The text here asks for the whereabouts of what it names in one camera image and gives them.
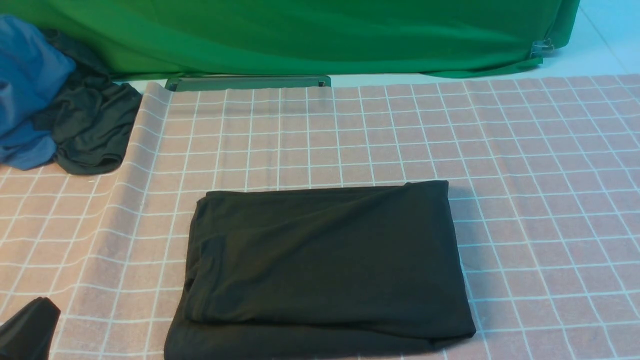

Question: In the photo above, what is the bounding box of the green backdrop cloth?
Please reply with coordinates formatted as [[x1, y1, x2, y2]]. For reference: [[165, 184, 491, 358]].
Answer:
[[1, 0, 579, 79]]

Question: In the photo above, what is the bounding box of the dark crumpled garment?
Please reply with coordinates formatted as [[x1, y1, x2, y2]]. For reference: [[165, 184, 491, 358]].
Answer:
[[30, 29, 143, 176]]

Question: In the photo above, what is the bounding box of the blue garment pile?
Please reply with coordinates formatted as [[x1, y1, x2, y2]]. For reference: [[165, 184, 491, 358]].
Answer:
[[0, 14, 76, 171]]

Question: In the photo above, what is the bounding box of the metal binder clip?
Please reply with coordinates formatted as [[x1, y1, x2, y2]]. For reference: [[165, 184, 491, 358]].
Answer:
[[530, 38, 555, 58]]

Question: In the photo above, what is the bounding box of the green metal bar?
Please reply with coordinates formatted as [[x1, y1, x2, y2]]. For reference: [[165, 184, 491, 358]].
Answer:
[[164, 75, 332, 92]]

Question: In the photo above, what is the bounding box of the dark gray long-sleeve top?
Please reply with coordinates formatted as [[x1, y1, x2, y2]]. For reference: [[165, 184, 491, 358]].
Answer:
[[163, 180, 477, 360]]

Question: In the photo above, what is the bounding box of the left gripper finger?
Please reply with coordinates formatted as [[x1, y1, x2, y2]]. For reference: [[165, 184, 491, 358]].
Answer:
[[0, 297, 61, 360]]

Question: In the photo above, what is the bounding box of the pink checkered tablecloth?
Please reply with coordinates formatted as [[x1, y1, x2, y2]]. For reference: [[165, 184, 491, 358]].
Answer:
[[0, 74, 640, 360]]

